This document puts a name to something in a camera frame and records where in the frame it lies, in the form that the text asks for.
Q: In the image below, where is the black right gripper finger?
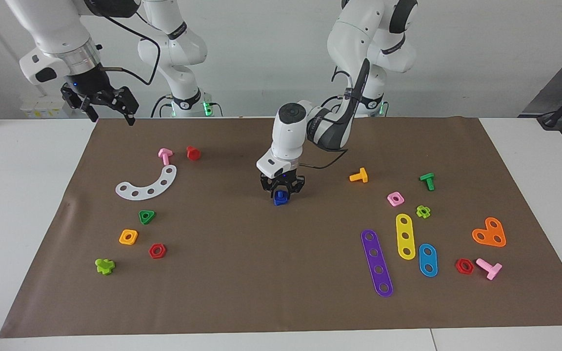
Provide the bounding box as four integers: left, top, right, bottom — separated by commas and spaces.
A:
82, 100, 100, 123
121, 106, 140, 127

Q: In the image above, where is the white curved five-hole plate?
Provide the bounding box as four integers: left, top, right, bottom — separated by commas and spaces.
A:
115, 165, 178, 200

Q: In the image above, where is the brown paper mat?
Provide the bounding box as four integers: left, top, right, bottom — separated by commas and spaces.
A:
0, 116, 562, 338

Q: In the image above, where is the purple four-hole strip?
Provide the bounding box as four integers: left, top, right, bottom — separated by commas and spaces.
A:
361, 229, 394, 297

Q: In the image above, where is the yellow three-hole strip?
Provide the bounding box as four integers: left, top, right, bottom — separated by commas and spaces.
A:
396, 214, 417, 260

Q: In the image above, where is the blue two-hole strip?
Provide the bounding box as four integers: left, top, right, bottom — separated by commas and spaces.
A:
419, 243, 439, 278

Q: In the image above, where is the orange heart-shaped plate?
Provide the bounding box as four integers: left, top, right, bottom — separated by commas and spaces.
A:
472, 217, 507, 248

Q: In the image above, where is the black base cable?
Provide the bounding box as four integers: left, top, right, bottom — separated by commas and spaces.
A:
151, 94, 172, 118

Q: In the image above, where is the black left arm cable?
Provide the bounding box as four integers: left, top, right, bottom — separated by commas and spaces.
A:
303, 58, 370, 171

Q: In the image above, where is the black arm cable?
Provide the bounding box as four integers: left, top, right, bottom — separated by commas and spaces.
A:
79, 0, 161, 86
303, 58, 370, 171

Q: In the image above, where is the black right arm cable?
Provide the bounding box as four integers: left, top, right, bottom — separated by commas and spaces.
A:
79, 0, 161, 86

